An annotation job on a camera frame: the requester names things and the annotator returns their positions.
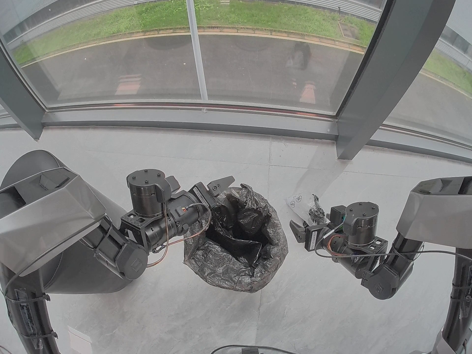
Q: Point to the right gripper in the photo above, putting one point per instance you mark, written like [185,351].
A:
[319,239]

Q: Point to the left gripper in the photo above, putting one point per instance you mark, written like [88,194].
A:
[180,216]

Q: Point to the black plastic bag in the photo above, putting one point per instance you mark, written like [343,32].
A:
[236,264]

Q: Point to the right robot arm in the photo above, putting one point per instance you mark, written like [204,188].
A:
[435,212]

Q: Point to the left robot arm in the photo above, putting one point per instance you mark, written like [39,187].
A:
[48,212]

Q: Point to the crumpled black plastic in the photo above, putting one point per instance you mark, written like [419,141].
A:
[316,212]

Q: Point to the clear printed wrapper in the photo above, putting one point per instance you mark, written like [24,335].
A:
[295,200]

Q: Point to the window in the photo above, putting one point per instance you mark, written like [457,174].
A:
[110,68]

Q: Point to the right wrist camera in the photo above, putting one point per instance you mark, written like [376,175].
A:
[338,218]

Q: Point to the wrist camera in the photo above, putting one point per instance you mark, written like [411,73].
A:
[170,188]
[338,218]

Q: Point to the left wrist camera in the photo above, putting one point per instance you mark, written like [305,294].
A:
[170,188]

